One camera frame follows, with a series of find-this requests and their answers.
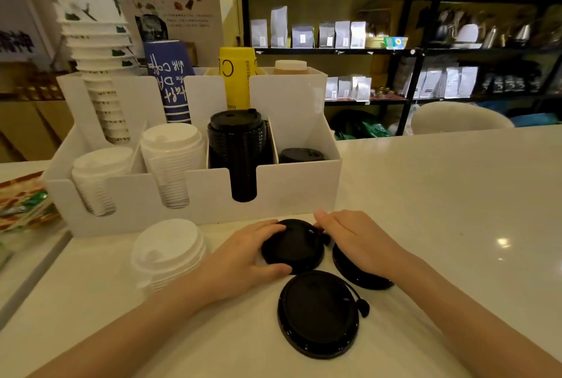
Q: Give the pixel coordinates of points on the tall stack of black lids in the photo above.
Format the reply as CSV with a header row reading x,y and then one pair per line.
x,y
239,145

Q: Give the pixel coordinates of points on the person's right fingers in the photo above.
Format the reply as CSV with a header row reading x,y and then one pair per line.
x,y
325,219

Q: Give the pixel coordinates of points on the black plastic cup lid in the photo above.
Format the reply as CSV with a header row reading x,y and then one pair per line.
x,y
351,274
294,246
317,314

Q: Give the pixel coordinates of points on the row of grey coffee bags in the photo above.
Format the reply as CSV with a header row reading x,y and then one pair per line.
x,y
307,33

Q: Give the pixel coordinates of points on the blue plastic container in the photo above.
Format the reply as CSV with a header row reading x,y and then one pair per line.
x,y
535,119

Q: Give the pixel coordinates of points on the group of large white bags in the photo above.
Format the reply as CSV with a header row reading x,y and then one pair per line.
x,y
448,82

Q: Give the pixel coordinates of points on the person's left thumb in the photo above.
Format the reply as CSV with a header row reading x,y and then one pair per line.
x,y
276,272

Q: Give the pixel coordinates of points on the person's left hand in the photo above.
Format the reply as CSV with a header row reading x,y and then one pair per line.
x,y
232,263

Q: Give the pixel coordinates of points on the group of metal kettles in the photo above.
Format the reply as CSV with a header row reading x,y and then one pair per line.
x,y
487,33

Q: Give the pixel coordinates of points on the green plastic bag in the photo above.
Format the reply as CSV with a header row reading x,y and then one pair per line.
x,y
364,127

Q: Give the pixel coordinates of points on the white cup and lid organizer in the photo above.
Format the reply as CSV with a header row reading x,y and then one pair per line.
x,y
289,180

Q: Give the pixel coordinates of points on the person's left forearm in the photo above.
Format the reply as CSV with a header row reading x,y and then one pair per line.
x,y
131,334

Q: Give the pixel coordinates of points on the small green blue box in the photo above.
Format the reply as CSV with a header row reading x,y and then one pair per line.
x,y
395,42

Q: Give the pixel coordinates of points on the person's right hand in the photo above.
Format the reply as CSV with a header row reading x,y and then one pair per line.
x,y
364,241

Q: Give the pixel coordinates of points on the dark coffee bag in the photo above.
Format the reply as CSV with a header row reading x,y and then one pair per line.
x,y
151,27

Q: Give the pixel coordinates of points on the stack of yellow paper cups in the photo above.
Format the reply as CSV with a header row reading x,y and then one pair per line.
x,y
237,77

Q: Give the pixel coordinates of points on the stack of white cup lids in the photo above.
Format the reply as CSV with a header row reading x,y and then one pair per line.
x,y
167,250
173,149

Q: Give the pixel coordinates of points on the group of small white bags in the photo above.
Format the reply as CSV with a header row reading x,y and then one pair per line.
x,y
351,89

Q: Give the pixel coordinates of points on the group of dark jars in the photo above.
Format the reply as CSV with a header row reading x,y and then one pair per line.
x,y
511,79

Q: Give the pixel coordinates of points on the wooden cabinet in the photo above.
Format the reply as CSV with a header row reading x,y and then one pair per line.
x,y
30,127

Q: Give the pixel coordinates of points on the short stack of black lids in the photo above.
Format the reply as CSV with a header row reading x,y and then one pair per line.
x,y
302,155

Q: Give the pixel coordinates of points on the stack of blue paper cups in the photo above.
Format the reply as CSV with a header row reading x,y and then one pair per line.
x,y
169,79

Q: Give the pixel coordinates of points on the stack of white green cups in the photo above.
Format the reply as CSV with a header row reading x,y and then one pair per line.
x,y
94,39

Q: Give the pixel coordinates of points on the pile of colourful packets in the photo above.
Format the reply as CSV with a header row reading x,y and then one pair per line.
x,y
22,206

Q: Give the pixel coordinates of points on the stack of small white lids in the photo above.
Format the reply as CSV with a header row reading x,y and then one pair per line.
x,y
99,171

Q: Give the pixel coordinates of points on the person's right forearm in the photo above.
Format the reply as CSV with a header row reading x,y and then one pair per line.
x,y
461,316

